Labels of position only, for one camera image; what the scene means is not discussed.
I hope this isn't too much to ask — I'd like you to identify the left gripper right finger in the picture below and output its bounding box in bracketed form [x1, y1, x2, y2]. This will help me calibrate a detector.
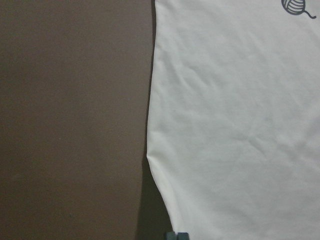
[176, 232, 190, 240]

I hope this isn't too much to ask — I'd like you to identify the cream long-sleeve cat shirt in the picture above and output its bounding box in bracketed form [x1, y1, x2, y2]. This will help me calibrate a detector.
[146, 0, 320, 240]

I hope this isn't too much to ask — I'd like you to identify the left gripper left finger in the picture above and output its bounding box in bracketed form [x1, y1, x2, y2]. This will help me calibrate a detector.
[163, 232, 177, 240]

